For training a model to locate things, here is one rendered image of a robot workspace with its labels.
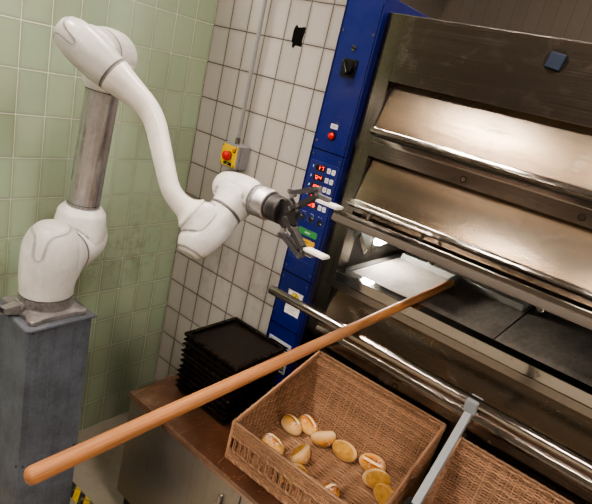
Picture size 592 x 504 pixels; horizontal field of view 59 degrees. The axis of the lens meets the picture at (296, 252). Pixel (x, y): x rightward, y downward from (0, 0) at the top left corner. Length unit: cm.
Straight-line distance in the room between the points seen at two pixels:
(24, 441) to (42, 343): 34
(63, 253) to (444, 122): 124
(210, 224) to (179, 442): 87
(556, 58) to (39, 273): 158
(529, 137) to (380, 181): 51
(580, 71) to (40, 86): 169
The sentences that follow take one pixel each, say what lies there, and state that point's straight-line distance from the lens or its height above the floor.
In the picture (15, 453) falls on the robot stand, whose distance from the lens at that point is 197.
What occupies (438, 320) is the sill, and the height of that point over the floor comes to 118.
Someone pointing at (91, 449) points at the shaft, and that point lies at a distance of 98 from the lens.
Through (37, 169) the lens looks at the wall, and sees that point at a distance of 213.
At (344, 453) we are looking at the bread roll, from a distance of 202.
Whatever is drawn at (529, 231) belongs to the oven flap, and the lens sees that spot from 173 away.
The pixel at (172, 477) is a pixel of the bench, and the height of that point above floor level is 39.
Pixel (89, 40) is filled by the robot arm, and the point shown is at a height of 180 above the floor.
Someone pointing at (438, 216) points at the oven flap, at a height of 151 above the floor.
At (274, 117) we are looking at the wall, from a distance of 218.
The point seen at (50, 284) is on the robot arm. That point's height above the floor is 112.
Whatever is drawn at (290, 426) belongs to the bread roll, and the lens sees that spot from 206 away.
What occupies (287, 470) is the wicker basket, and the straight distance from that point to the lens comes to 176.
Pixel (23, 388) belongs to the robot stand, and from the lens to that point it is 179.
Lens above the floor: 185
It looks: 19 degrees down
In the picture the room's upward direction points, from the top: 14 degrees clockwise
